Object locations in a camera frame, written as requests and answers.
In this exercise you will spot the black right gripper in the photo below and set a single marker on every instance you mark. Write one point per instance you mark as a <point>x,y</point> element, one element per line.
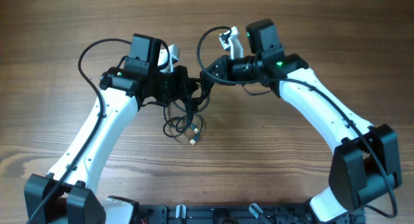
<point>224,65</point>

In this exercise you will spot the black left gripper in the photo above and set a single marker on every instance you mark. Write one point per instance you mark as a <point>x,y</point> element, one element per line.
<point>182,89</point>

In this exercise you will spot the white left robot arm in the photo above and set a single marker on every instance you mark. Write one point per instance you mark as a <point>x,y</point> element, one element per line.
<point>149,75</point>

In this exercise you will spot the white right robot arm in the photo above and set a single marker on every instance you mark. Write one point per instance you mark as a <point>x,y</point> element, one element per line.
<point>365,158</point>

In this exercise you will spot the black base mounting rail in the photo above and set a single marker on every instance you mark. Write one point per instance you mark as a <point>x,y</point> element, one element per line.
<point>289,213</point>

